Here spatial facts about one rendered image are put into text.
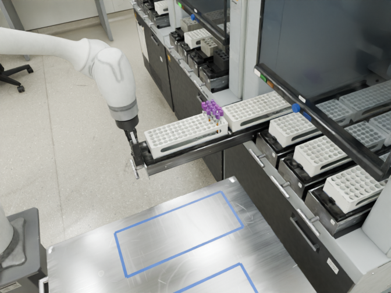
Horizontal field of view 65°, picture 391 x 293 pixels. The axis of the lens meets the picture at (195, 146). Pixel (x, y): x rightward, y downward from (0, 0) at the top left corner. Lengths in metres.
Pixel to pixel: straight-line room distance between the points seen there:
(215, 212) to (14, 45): 0.68
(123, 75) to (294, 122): 0.63
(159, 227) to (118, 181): 1.28
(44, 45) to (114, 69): 0.19
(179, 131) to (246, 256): 0.50
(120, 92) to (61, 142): 1.77
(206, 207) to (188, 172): 1.19
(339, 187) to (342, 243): 0.17
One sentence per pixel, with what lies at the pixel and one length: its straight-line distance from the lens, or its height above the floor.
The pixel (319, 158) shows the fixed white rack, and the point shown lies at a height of 0.86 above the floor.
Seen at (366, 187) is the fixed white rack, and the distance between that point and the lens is 1.02.
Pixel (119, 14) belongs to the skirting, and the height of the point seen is 0.05.
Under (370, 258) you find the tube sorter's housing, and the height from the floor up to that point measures 0.73.
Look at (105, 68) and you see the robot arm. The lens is 0.89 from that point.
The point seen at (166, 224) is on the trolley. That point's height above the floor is 0.82.
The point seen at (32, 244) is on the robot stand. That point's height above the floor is 0.70.
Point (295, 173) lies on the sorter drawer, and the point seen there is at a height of 0.81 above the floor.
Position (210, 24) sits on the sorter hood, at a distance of 1.55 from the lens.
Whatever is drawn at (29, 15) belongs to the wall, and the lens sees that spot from 4.55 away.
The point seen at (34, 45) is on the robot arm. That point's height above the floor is 1.26.
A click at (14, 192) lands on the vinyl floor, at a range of 2.44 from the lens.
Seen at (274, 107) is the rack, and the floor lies 0.85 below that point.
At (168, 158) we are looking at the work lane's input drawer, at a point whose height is 0.80.
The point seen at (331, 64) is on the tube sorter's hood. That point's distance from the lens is 0.91.
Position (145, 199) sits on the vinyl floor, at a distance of 2.03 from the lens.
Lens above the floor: 1.60
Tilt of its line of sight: 44 degrees down
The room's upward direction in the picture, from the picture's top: 5 degrees counter-clockwise
